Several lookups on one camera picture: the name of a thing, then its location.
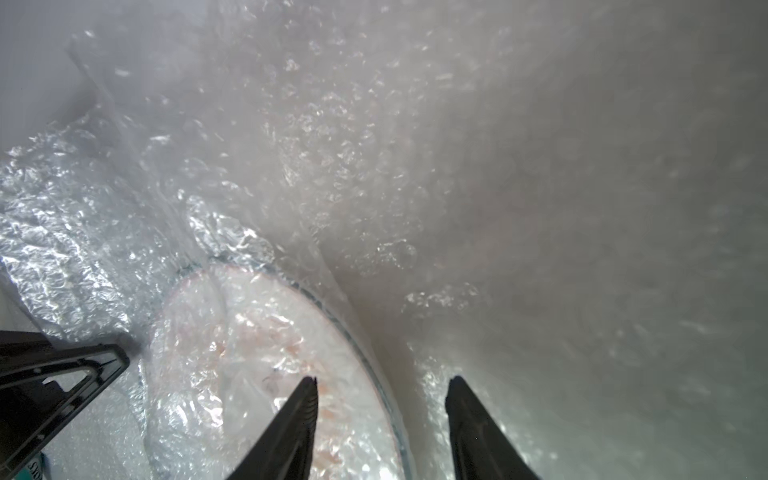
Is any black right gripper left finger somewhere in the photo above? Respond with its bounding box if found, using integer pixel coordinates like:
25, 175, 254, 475
228, 376, 319, 480

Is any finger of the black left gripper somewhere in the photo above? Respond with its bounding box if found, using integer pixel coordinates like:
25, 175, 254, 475
1, 331, 130, 477

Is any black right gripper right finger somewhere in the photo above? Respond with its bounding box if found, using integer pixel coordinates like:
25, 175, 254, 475
445, 376, 540, 480

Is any patterned plate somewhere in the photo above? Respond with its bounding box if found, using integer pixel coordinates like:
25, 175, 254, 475
0, 107, 415, 480

